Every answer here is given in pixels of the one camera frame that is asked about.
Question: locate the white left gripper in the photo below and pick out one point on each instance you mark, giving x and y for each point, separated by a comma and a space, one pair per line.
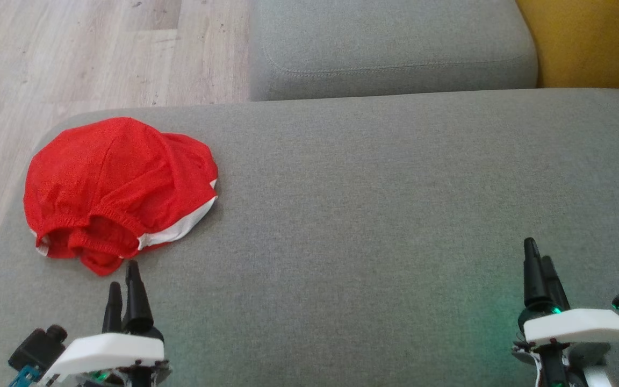
110, 349

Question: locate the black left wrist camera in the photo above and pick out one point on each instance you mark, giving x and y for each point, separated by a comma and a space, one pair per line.
38, 346

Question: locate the large grey sofa seat cushion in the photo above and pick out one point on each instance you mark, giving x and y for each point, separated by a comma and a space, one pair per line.
374, 204

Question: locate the long grey sofa seat cushion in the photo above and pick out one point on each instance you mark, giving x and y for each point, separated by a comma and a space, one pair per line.
390, 43

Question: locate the red white striped garment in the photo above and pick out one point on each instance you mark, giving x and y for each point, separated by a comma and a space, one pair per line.
110, 183

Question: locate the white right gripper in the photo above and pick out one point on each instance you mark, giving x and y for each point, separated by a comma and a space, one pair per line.
578, 325

